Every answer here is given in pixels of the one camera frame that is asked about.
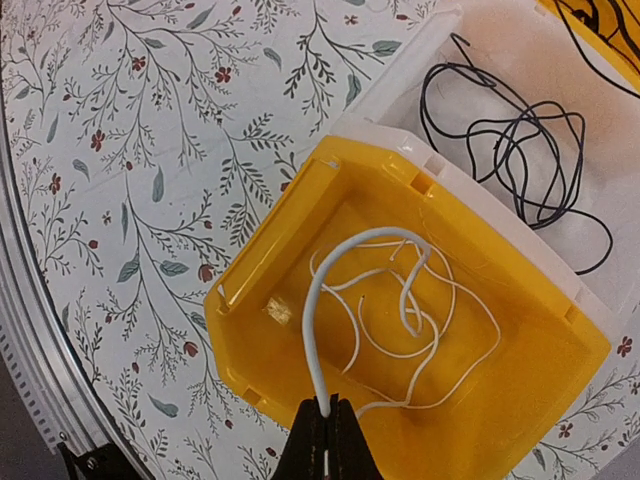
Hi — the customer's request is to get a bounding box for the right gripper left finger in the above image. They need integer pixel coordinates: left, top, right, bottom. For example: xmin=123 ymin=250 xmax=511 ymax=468
xmin=272 ymin=398 xmax=325 ymax=480

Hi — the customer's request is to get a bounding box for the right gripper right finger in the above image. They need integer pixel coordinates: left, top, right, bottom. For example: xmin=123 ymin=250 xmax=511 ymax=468
xmin=323 ymin=394 xmax=383 ymax=480

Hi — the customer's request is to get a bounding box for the thin white cable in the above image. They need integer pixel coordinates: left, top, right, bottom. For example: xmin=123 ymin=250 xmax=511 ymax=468
xmin=308 ymin=238 xmax=502 ymax=421

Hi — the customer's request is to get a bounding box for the remaining thin black cable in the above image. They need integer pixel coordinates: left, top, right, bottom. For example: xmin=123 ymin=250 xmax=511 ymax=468
xmin=420 ymin=32 xmax=615 ymax=276

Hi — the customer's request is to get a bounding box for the long thin black cable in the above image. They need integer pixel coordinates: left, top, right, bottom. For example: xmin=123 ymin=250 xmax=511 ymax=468
xmin=552 ymin=0 xmax=640 ymax=101

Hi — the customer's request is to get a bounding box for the thick black cable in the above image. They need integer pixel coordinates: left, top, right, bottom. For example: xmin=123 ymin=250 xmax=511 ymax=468
xmin=564 ymin=0 xmax=640 ymax=46

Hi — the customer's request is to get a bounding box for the near yellow bin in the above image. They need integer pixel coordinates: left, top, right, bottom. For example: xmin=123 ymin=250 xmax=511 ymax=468
xmin=204 ymin=136 xmax=611 ymax=479

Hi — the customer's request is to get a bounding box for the yellow bin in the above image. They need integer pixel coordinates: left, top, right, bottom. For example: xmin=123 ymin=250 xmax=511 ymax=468
xmin=539 ymin=0 xmax=639 ymax=86
xmin=204 ymin=136 xmax=611 ymax=479

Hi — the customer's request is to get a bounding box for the floral table mat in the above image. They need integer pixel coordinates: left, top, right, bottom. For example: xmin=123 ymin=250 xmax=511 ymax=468
xmin=1 ymin=1 xmax=639 ymax=479

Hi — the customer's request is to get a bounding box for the white translucent bin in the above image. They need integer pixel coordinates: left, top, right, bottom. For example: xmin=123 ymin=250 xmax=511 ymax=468
xmin=332 ymin=1 xmax=639 ymax=336

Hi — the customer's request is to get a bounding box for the far yellow bin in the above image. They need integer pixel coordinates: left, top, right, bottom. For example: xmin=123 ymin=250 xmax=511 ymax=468
xmin=539 ymin=0 xmax=639 ymax=86

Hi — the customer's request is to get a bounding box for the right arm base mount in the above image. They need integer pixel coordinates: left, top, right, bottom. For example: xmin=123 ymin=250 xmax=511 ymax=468
xmin=56 ymin=442 xmax=141 ymax=480

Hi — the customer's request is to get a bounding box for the aluminium front rail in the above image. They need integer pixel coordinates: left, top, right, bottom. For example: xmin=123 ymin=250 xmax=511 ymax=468
xmin=1 ymin=133 xmax=117 ymax=457

